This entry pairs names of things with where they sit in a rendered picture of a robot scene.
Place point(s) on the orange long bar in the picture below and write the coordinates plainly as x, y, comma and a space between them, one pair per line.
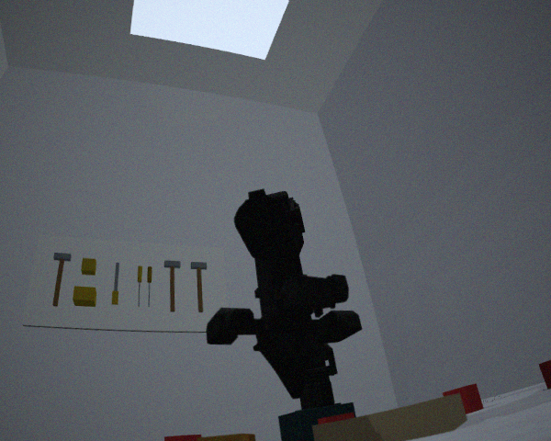
233, 437

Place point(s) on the beige square block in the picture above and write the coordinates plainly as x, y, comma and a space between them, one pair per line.
432, 417

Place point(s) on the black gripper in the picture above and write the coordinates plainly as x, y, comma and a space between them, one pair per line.
285, 348

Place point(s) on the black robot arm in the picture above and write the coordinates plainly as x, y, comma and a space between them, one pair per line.
271, 228

